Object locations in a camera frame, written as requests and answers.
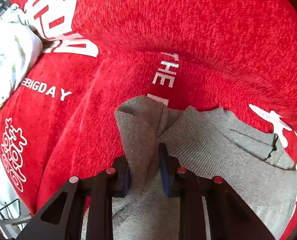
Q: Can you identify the red bedspread with white characters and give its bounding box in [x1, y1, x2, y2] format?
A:
[0, 0, 297, 239]

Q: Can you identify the grey knit garment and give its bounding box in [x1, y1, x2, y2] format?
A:
[81, 95, 297, 240]

